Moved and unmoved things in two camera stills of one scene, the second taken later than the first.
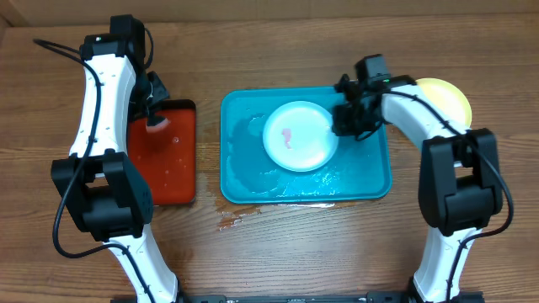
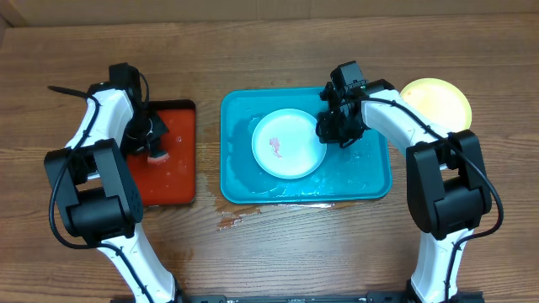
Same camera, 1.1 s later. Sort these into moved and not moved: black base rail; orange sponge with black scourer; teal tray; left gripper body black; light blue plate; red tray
Moved: light blue plate; orange sponge with black scourer; left gripper body black
Not moved: red tray; black base rail; teal tray
